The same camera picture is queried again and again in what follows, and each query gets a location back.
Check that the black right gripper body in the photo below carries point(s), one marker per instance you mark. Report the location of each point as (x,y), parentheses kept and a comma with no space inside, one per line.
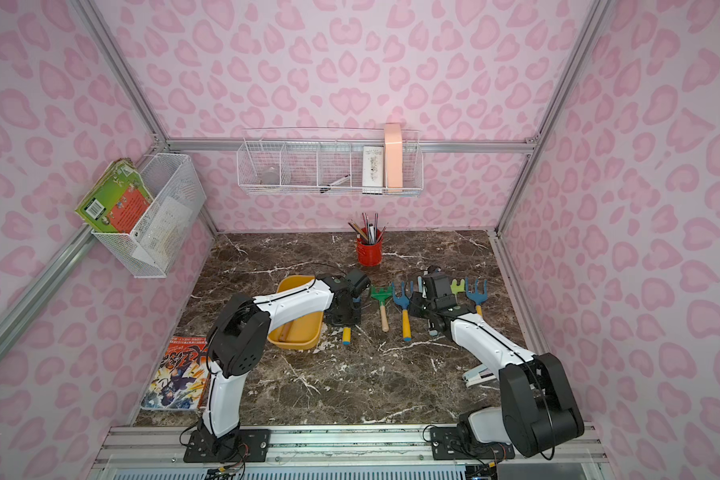
(442,288)

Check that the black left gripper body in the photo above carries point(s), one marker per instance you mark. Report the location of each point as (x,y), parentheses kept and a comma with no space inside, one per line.
(344,312)

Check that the blue cultivator yellow handle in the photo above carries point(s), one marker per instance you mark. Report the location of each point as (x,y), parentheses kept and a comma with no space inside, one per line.
(402,299)

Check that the dark green hand rake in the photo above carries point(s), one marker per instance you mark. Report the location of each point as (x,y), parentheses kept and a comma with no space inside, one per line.
(382,295)

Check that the teal cultivator yellow handle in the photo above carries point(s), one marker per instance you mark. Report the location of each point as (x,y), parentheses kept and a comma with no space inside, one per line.
(477,292)

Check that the yellow plastic storage box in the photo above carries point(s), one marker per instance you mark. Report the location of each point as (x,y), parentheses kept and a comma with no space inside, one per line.
(306,331)

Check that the light green hand rake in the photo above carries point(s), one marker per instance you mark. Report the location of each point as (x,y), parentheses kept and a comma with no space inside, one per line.
(458,286)

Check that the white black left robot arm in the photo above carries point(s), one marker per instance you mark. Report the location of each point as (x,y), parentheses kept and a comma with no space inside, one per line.
(237,339)

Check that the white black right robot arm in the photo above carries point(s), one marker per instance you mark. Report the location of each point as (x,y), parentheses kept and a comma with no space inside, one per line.
(537,410)

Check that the light green hand fork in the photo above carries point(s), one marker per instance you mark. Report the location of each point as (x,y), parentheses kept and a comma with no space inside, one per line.
(284,333)

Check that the pink box on shelf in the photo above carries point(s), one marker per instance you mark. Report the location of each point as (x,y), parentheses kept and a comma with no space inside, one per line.
(393,157)

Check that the red pencil cup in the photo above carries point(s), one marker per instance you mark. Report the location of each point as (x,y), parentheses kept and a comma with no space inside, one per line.
(368,255)

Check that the white stapler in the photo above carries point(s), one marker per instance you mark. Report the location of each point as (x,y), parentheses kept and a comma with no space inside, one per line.
(478,375)

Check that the pen on shelf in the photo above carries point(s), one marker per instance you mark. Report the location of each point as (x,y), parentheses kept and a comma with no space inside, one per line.
(339,182)

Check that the white card on shelf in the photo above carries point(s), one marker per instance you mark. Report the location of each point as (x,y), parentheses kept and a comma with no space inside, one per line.
(373,177)

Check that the comic book on table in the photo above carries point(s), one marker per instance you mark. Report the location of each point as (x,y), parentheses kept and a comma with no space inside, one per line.
(179,383)

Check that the white paper in basket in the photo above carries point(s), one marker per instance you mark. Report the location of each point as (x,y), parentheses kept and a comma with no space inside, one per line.
(160,233)

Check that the green red book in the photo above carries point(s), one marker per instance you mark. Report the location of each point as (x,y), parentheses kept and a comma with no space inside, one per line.
(117,201)

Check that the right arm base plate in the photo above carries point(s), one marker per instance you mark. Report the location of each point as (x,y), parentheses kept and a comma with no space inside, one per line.
(457,443)

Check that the white wire wall shelf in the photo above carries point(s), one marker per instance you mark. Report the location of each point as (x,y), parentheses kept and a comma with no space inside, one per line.
(300,160)

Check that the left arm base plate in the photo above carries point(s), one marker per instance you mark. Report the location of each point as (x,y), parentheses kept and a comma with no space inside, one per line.
(249,445)

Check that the white mesh wall basket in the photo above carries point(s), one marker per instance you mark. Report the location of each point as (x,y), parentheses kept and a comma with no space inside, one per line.
(165,175)

